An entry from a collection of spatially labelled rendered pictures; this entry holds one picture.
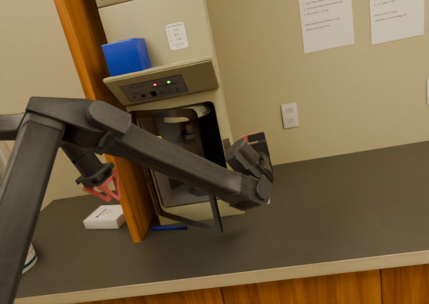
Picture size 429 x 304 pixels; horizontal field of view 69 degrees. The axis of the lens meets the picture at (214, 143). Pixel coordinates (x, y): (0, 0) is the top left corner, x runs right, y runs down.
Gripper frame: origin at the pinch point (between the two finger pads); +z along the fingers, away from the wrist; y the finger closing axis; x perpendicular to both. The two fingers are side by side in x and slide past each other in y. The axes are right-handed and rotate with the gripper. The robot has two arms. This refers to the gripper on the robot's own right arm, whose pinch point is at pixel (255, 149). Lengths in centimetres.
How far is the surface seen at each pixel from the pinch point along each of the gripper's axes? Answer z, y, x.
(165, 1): 13, 47, 15
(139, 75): 1.3, 30.0, 26.6
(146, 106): 12.2, 19.2, 31.5
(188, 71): 2.8, 26.9, 13.2
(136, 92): 5.9, 25.1, 30.7
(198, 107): 16.4, 13.3, 15.5
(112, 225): 13, -22, 62
